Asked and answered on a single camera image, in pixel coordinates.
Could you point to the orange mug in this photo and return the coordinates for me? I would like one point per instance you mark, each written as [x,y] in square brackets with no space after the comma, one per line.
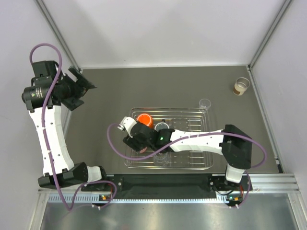
[146,119]

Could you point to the dark grey ceramic mug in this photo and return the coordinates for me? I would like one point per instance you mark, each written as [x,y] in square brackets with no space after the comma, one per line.
[161,125]

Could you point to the steel cup with sleeve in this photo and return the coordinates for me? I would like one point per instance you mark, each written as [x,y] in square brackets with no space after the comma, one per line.
[240,86]

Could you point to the wire dish rack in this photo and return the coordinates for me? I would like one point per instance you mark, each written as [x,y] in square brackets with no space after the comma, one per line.
[184,119]

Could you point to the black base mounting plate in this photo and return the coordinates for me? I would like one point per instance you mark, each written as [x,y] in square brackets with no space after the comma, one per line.
[173,186]

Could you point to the clear plastic cup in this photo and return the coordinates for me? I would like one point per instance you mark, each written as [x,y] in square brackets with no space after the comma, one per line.
[161,159]
[204,105]

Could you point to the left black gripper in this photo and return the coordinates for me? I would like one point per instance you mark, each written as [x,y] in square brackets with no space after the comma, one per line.
[74,101]

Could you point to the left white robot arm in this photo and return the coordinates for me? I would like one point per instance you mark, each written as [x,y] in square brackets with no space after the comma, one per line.
[56,159]

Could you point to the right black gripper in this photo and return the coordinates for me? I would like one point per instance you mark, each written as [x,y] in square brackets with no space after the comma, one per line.
[133,142]

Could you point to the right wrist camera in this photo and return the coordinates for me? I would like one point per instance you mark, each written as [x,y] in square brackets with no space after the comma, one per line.
[127,124]

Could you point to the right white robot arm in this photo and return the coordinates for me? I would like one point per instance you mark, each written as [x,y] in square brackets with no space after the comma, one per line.
[230,142]

